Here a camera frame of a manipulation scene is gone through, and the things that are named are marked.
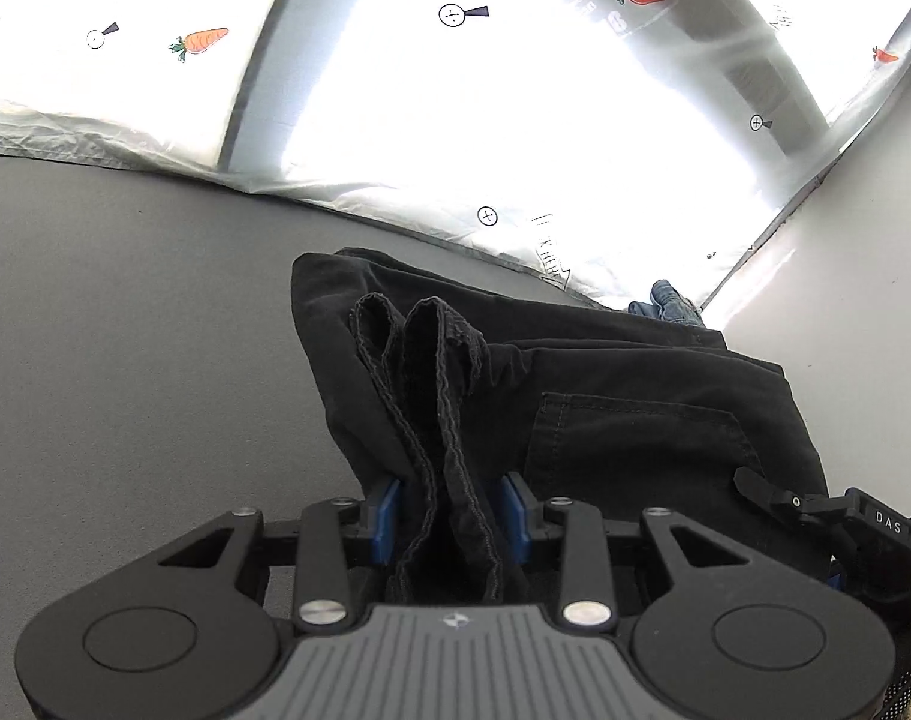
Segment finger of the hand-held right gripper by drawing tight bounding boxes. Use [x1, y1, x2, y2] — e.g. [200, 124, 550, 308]
[732, 466, 850, 526]

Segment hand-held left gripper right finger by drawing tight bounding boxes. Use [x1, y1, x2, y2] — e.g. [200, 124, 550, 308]
[498, 472, 733, 627]

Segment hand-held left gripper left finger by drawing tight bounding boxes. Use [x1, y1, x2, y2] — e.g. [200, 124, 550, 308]
[157, 474, 405, 631]

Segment black pants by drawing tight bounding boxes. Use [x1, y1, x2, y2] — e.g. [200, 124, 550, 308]
[290, 246, 840, 605]

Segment person's right forearm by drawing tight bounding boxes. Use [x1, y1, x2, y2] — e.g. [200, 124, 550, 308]
[879, 630, 911, 720]

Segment folded blue jeans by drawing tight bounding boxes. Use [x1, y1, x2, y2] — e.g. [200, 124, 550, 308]
[626, 279, 707, 329]

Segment white carrot print blanket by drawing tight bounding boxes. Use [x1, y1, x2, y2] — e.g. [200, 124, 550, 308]
[0, 0, 911, 312]

